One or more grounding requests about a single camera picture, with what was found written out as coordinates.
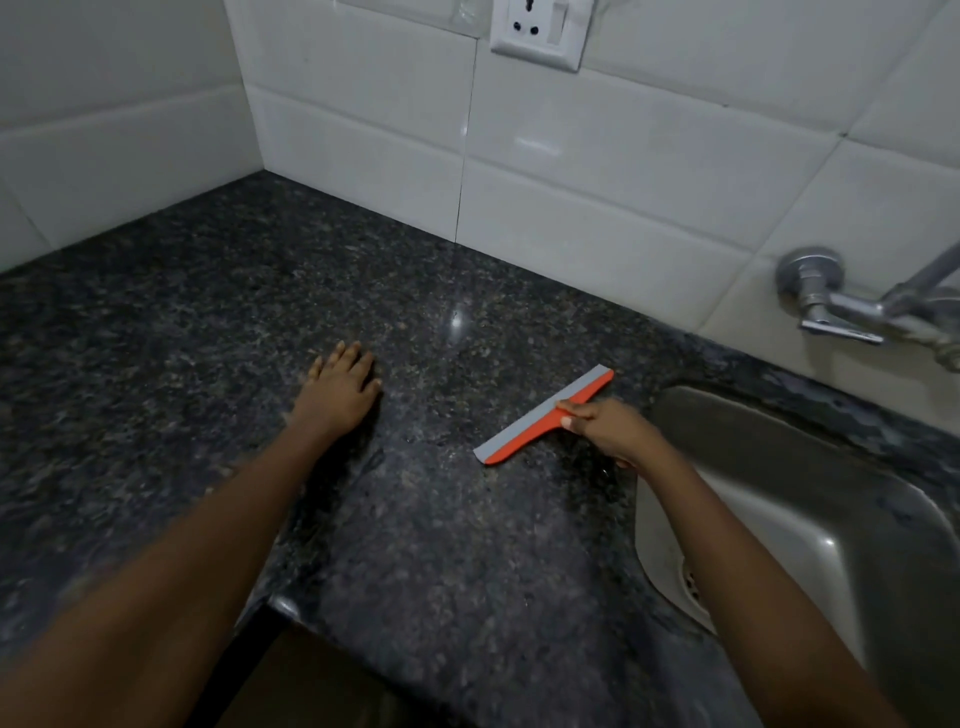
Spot chrome wall faucet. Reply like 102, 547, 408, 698
774, 241, 960, 374

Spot black speckled granite countertop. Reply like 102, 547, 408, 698
0, 170, 960, 728

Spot person's right forearm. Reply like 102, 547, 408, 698
637, 449, 909, 728

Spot stainless steel sink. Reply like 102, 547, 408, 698
633, 383, 960, 728

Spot person's left forearm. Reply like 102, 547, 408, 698
0, 419, 331, 728

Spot round metal sink drain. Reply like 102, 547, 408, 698
678, 558, 714, 618

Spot person's left hand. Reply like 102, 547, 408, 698
288, 341, 384, 445

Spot person's right hand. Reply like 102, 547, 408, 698
556, 397, 670, 475

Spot orange squeegee with grey blade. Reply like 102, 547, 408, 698
473, 364, 616, 466

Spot white wall socket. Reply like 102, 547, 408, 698
489, 0, 596, 73

